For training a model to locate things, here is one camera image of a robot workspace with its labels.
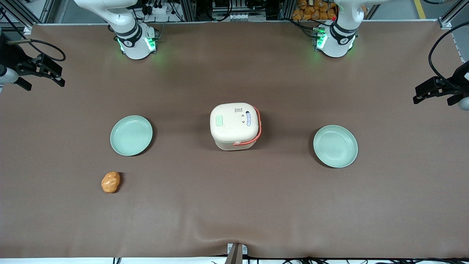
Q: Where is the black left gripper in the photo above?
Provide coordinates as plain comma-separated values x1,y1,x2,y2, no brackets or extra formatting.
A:
413,62,469,106

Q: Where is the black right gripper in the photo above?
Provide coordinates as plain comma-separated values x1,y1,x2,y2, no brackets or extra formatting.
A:
0,30,66,92

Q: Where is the pale green round plate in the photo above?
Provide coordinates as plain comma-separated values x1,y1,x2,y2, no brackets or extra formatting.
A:
313,125,358,168
110,115,153,157

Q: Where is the orange bumpy bread roll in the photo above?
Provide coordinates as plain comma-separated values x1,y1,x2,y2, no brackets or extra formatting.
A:
101,171,121,194

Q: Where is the white power strip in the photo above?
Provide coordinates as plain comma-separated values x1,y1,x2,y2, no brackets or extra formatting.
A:
141,0,173,16

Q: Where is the bag of orange bread rolls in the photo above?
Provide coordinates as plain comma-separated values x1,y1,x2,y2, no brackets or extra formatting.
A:
292,0,338,21

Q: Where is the brown table mat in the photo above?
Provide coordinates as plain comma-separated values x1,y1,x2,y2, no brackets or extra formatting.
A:
0,20,469,259

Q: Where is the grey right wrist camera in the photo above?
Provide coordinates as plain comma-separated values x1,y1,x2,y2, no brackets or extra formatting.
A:
0,68,19,85

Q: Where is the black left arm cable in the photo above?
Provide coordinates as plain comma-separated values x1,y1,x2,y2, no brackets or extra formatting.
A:
428,22,469,92

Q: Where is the aluminium frame post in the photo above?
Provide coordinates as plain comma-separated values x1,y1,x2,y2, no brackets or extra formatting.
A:
438,0,469,30
0,0,56,35

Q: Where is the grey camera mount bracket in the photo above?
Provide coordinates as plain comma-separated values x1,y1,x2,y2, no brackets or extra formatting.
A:
225,243,248,264

